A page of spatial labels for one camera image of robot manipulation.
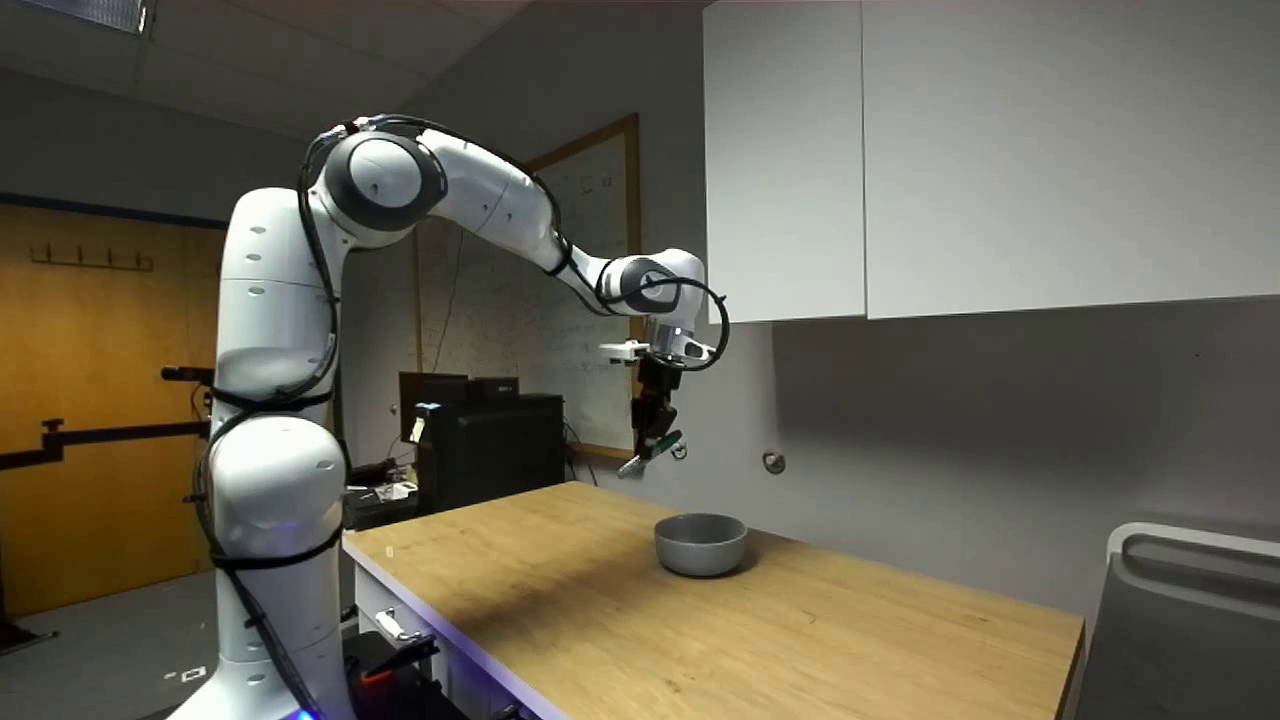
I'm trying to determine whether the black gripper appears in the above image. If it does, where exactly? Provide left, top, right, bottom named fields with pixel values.
left=630, top=347, right=689, bottom=468

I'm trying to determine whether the green capped white marker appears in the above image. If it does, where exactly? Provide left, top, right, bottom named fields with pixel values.
left=616, top=434, right=693, bottom=483

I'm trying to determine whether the grey bowl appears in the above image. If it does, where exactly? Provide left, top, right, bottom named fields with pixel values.
left=654, top=508, right=757, bottom=584

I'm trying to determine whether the wood framed whiteboard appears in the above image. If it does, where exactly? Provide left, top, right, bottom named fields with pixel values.
left=411, top=113, right=650, bottom=473

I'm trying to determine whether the black computer monitor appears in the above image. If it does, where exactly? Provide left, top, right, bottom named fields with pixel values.
left=398, top=368, right=570, bottom=516

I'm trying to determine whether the wooden door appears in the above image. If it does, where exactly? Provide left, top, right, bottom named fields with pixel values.
left=0, top=195, right=229, bottom=626

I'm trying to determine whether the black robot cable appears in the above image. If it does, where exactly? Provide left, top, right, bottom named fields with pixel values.
left=190, top=123, right=360, bottom=715

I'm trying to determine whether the white wall cabinet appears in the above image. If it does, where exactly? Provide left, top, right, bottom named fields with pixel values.
left=702, top=0, right=1280, bottom=328

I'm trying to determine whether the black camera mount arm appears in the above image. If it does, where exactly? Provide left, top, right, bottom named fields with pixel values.
left=0, top=412, right=215, bottom=478

